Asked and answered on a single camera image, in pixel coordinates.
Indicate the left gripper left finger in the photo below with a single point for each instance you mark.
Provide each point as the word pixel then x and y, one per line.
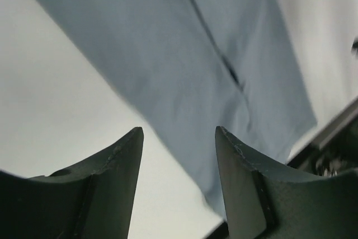
pixel 90 199

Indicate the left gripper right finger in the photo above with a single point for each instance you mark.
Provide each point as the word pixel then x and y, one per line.
pixel 264 198

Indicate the grey t shirt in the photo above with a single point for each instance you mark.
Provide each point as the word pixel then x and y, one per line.
pixel 189 66

